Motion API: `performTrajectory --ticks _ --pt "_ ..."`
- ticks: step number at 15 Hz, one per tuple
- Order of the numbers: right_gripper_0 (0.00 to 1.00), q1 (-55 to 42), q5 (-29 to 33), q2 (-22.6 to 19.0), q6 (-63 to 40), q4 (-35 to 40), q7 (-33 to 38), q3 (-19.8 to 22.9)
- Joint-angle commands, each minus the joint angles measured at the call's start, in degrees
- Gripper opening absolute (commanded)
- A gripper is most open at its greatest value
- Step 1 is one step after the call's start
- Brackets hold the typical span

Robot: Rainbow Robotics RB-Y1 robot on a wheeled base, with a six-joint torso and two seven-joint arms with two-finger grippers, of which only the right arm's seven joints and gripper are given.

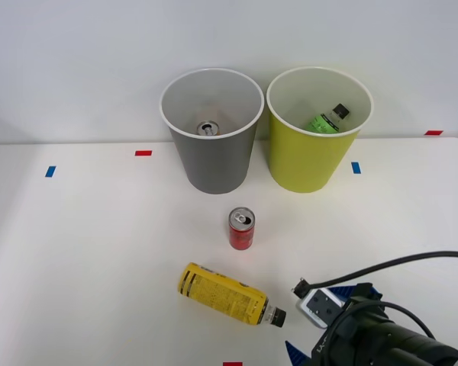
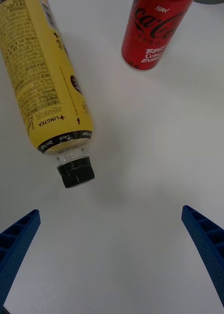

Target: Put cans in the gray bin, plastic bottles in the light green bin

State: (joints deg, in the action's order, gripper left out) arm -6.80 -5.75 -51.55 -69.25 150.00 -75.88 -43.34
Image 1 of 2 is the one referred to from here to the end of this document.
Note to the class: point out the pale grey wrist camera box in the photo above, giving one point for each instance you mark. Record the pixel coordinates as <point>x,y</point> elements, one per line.
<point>320,307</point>

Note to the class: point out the silver-topped drink can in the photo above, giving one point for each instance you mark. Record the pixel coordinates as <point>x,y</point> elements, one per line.
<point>208,129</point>

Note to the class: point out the yellow label plastic bottle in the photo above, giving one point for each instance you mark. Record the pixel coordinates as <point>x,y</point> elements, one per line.
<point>221,293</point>

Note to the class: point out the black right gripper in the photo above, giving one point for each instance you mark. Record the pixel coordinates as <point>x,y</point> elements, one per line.
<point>341,343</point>

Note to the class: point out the grey plastic waste bin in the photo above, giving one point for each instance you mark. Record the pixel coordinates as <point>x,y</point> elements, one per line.
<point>213,164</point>

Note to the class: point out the red drink can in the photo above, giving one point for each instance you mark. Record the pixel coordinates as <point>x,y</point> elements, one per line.
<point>241,234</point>

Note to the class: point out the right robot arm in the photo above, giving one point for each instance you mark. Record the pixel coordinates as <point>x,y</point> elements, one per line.
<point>412,347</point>

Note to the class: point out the green label plastic bottle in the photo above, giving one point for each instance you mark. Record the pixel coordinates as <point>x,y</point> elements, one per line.
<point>322,122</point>

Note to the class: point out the yellow-green plastic waste bin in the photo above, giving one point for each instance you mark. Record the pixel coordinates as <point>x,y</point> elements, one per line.
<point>305,160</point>

